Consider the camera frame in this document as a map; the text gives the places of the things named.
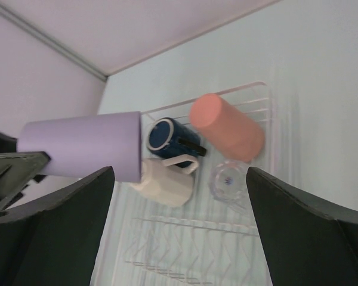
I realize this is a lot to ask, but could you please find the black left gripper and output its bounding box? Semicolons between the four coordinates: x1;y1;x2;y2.
0;132;50;211

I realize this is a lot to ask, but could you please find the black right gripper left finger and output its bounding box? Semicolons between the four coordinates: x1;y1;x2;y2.
0;167;115;285

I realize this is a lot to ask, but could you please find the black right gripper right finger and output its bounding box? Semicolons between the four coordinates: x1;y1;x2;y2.
246;167;358;285

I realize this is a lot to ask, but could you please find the lavender plastic cup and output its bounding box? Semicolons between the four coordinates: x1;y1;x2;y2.
16;111;141;183

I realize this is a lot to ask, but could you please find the clear glass cup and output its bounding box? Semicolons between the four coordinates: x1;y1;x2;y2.
209;160;249;214

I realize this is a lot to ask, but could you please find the white ceramic mug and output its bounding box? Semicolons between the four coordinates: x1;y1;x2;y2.
130;154;199;207

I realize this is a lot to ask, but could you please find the pink plastic cup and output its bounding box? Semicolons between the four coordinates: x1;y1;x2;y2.
189;94;265;163

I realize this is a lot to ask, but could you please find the dark blue ceramic mug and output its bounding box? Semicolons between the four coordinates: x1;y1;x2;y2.
146;117;207;158

